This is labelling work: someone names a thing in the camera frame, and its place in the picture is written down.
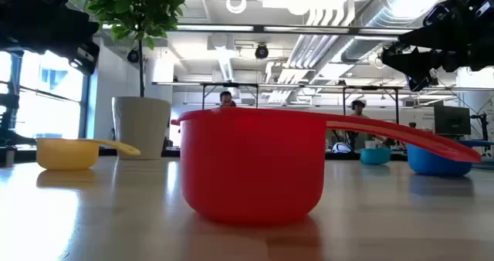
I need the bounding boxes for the black monitor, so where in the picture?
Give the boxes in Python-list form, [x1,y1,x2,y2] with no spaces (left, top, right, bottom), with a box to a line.
[434,105,472,136]

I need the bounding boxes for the white coiled ceiling cable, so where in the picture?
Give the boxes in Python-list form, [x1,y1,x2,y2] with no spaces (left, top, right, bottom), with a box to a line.
[225,0,248,15]

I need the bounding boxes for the white plant pot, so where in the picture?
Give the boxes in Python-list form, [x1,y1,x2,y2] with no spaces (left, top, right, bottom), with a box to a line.
[111,96,172,161]

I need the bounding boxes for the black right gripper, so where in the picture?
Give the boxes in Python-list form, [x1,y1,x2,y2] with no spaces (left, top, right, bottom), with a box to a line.
[381,19,464,93]

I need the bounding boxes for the red measuring cup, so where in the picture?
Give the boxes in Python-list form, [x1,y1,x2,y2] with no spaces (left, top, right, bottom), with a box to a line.
[171,106,482,225]

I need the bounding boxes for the teal measuring cup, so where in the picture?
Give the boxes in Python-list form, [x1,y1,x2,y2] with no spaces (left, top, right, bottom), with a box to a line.
[360,147,392,166]

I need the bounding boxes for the silver round air duct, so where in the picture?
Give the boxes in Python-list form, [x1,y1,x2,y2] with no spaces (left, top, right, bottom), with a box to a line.
[340,0,448,63]

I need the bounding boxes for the black table edge rail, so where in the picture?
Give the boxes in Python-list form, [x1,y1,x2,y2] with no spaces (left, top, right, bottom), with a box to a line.
[0,147,408,164]

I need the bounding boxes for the yellow measuring cup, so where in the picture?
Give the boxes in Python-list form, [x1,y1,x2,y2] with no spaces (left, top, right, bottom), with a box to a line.
[36,137,141,171]

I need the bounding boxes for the person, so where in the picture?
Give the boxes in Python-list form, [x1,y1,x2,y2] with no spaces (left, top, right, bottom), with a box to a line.
[218,90,237,108]
[339,100,387,151]

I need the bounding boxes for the black ceiling light rail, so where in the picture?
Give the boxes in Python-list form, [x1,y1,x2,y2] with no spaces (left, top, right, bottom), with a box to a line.
[100,23,416,36]

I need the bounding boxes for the black machine silhouette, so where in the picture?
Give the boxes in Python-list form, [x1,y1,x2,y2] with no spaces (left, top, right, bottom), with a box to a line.
[0,93,38,146]

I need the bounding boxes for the blue measuring cup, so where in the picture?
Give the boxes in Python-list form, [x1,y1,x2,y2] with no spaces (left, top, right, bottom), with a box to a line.
[407,139,494,178]

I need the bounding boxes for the green leafy potted tree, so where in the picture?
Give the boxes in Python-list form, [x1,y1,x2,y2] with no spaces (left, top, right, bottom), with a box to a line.
[73,0,187,98]

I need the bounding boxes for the small grey cup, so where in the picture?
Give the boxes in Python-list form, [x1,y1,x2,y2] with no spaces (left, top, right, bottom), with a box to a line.
[4,145,17,168]

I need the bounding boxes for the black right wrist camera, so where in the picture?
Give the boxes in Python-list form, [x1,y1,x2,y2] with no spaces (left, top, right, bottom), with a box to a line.
[422,0,464,27]

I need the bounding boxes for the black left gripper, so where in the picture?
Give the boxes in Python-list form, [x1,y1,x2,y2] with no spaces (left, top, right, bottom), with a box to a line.
[0,4,100,76]

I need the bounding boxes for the black equipment stand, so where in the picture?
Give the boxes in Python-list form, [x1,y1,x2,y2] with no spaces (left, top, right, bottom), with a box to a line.
[469,112,493,158]

